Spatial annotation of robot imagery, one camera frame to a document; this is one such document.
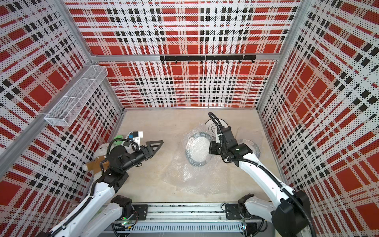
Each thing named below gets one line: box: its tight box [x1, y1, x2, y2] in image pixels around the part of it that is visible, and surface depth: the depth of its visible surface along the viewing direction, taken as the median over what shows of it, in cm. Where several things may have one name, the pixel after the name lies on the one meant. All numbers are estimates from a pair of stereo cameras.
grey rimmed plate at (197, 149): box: [185, 131, 213, 167], surface depth 84 cm
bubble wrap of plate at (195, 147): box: [181, 123, 216, 170], surface depth 85 cm
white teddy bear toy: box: [81, 143, 110, 180], surface depth 84 cm
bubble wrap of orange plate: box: [164, 155, 234, 197], surface depth 86 cm
